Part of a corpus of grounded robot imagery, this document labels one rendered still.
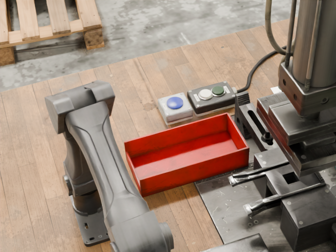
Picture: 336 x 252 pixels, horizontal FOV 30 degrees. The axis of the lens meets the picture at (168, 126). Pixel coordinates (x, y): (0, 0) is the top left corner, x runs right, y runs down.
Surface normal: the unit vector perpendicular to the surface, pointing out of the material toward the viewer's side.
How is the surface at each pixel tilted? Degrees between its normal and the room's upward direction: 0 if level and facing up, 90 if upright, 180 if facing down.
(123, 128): 0
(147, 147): 90
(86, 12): 0
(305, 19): 90
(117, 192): 29
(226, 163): 90
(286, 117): 0
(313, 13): 90
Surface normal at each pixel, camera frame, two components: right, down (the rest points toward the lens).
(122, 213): 0.16, -0.30
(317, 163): 0.33, 0.66
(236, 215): -0.04, -0.69
